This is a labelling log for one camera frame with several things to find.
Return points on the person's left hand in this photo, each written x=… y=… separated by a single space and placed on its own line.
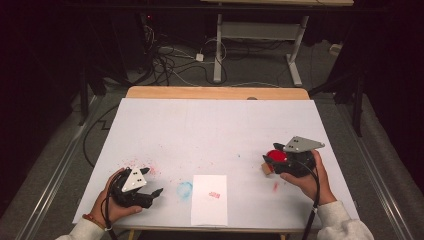
x=111 y=211

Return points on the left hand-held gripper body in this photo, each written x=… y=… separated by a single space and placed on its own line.
x=133 y=181

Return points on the white metal desk frame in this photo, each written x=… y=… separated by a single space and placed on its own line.
x=260 y=30

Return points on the black stand legs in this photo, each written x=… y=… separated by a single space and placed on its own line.
x=357 y=100
x=83 y=100

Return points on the person's right hand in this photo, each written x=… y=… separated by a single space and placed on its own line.
x=310 y=186

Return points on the round red ink pad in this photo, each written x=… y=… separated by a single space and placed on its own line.
x=276 y=155

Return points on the small wooden stamp block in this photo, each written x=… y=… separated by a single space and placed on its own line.
x=266 y=169

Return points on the grey metal floor rail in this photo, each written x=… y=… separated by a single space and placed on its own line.
x=380 y=186
x=56 y=166

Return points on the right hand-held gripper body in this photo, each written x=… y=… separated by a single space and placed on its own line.
x=296 y=163

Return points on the white power adapter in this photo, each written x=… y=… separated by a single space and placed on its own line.
x=199 y=57

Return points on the wooden table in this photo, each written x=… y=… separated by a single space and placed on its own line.
x=200 y=92

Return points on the small white box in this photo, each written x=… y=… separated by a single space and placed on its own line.
x=335 y=49

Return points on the large white board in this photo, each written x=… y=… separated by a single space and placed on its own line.
x=213 y=133

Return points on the white paper sheet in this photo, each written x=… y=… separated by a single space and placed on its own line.
x=208 y=206

